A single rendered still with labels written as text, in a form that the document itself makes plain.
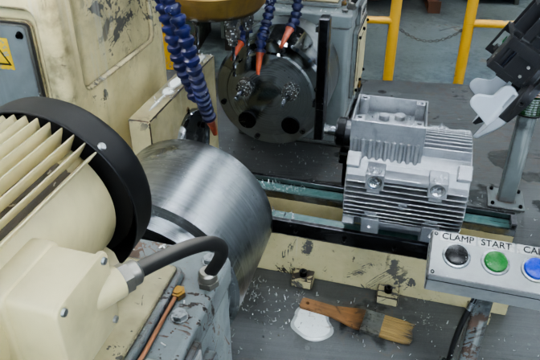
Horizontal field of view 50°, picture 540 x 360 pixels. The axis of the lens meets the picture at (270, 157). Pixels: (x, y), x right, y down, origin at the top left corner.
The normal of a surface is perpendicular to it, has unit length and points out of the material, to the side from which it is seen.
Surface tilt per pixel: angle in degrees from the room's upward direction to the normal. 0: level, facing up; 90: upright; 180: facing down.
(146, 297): 0
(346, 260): 90
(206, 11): 90
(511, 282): 23
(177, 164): 2
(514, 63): 90
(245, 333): 0
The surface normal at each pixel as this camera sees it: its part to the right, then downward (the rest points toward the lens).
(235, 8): 0.46, 0.47
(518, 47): -0.27, 0.51
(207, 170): 0.40, -0.72
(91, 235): 0.96, 0.10
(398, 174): 0.00, -0.85
